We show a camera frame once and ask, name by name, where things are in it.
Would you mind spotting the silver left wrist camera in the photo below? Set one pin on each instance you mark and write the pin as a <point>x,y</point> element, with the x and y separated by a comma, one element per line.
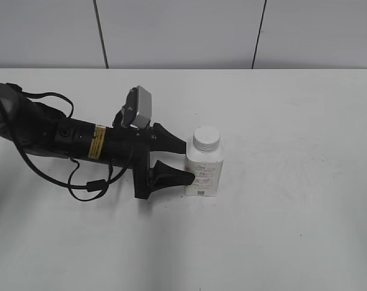
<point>137,110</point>

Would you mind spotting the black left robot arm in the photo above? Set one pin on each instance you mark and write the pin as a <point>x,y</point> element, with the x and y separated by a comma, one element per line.
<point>37,129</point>

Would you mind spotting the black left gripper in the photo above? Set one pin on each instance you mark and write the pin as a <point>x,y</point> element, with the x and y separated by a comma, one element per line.
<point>129,148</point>

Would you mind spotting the white square plastic bottle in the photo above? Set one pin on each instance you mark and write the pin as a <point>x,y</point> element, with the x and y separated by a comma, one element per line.
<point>207,167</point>

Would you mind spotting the white screw cap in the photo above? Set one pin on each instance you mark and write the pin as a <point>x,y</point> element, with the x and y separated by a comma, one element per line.
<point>206,139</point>

